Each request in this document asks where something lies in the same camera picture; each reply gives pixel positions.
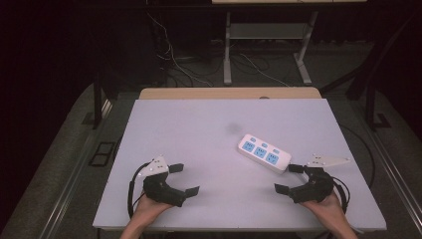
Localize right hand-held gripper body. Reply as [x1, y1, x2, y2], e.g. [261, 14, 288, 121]
[288, 153, 351, 204]

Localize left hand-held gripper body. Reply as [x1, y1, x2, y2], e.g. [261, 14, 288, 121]
[137, 154, 187, 208]

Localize white power strip blue sockets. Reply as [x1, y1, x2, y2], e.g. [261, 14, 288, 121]
[237, 133, 293, 175]

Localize person's left hand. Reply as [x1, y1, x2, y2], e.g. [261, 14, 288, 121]
[133, 191, 174, 223]

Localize person's right hand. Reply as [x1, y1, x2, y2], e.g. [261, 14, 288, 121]
[300, 191, 346, 223]

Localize wooden table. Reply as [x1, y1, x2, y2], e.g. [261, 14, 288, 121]
[138, 87, 322, 101]

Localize black metal stand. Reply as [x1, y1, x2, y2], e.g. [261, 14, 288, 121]
[319, 13, 422, 131]

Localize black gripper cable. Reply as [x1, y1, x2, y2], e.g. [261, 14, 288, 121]
[126, 161, 151, 220]
[331, 176, 351, 214]

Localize long black floor cable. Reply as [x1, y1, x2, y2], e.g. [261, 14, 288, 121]
[337, 123, 376, 190]

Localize aluminium floor rail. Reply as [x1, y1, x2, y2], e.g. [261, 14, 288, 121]
[38, 99, 113, 239]
[356, 99, 422, 230]

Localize white floor cable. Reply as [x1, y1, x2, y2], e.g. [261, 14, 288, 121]
[238, 53, 292, 88]

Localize grey metal desk frame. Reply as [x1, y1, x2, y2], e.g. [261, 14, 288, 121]
[223, 10, 319, 87]

